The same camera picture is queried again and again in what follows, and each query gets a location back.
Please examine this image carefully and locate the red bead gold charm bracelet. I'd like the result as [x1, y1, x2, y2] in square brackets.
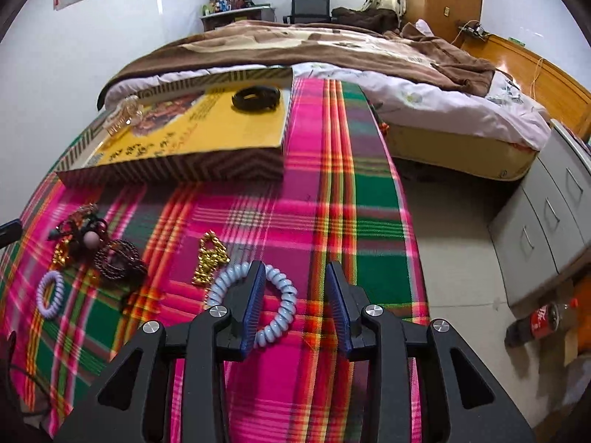
[47, 203, 100, 271]

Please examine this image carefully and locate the light blue spiral hair tie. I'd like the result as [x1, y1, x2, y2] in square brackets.
[205, 262, 300, 349]

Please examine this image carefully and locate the purple spiral hair tie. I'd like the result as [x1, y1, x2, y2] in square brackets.
[35, 270, 66, 320]

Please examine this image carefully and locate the gold chain bracelet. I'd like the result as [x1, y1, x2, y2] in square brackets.
[190, 230, 232, 288]

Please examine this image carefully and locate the dark beaded bracelet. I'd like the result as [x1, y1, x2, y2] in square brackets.
[93, 238, 150, 287]

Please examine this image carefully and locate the plaid pink green cloth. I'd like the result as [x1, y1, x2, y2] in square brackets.
[1, 79, 429, 442]

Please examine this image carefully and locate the cola bottle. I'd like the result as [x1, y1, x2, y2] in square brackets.
[504, 297, 579, 348]

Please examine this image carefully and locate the yellow mattress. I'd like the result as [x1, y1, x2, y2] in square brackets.
[382, 123, 538, 181]

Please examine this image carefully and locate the grey drawer cabinet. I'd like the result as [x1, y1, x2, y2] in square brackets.
[489, 121, 591, 306]

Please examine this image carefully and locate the yellow striped cardboard tray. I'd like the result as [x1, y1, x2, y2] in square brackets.
[54, 67, 293, 186]

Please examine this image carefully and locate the black fitness band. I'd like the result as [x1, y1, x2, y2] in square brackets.
[231, 85, 281, 113]

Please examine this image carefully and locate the brown fleece blanket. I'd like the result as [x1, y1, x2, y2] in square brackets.
[96, 20, 496, 108]

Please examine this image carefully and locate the dark bag on bed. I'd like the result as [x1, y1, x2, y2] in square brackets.
[332, 7, 400, 34]

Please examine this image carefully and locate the wooden headboard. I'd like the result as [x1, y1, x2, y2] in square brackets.
[461, 35, 590, 141]

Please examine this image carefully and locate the black office chair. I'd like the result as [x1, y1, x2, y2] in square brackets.
[283, 0, 332, 24]

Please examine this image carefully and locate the wooden desk with clutter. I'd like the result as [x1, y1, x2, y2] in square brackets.
[200, 0, 276, 31]

